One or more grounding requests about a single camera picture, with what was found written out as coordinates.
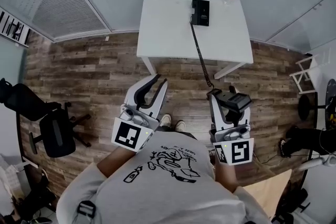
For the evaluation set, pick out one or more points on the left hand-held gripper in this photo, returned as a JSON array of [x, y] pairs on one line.
[[128, 136]]

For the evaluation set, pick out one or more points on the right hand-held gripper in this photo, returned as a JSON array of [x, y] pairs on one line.
[[240, 150]]

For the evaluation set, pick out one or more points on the black telephone handset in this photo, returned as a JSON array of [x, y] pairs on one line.
[[236, 102]]

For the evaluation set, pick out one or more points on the person's left forearm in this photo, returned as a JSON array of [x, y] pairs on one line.
[[118, 162]]

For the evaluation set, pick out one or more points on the person's right forearm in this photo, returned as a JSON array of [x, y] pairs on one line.
[[225, 178]]

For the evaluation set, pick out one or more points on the black desk telephone base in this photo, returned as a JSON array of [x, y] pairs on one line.
[[202, 13]]

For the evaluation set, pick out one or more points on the person's left white shoe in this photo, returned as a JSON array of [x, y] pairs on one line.
[[166, 121]]

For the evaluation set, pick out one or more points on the person's white shoe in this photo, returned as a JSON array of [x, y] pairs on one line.
[[180, 126], [166, 121]]

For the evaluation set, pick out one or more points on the person's right white shoe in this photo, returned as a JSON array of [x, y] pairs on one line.
[[180, 126]]

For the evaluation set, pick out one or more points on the white table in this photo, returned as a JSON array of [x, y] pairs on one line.
[[165, 29]]

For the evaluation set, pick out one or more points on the black round side table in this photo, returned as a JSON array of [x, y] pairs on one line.
[[304, 107]]

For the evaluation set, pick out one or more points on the light wooden board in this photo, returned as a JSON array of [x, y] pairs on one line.
[[267, 191]]

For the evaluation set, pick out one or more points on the white folding rack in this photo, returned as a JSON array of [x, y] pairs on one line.
[[309, 70]]

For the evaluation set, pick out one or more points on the black office chair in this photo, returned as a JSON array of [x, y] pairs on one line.
[[55, 136]]

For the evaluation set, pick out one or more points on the person's grey printed shirt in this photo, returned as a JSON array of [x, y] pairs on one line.
[[162, 196]]

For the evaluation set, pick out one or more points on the black chair base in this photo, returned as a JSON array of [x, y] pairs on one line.
[[291, 204]]

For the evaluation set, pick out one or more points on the white storage basket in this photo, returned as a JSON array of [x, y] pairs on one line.
[[9, 175]]

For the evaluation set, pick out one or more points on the black and white wall frames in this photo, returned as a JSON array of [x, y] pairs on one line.
[[15, 29]]

